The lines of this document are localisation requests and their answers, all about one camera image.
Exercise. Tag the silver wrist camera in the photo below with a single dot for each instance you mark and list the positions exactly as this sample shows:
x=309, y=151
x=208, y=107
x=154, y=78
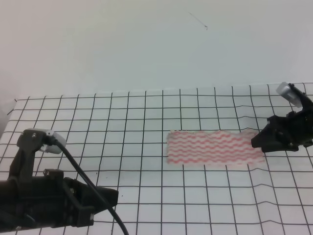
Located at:
x=285, y=91
x=48, y=146

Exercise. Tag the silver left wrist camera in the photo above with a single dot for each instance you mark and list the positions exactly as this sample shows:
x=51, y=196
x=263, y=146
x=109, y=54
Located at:
x=48, y=146

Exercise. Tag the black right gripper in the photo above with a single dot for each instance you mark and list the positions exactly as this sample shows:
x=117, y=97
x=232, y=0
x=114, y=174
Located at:
x=289, y=132

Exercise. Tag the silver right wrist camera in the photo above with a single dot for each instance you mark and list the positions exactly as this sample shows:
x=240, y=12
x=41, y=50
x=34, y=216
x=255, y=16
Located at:
x=285, y=91

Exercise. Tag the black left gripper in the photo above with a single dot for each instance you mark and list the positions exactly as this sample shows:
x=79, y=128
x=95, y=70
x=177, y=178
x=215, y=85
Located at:
x=31, y=202

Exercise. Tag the pink wavy striped towel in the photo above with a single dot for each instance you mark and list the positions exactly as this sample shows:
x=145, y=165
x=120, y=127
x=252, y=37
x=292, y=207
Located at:
x=212, y=148

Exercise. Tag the white black-grid tablecloth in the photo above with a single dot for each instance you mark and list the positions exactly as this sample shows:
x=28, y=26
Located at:
x=120, y=140

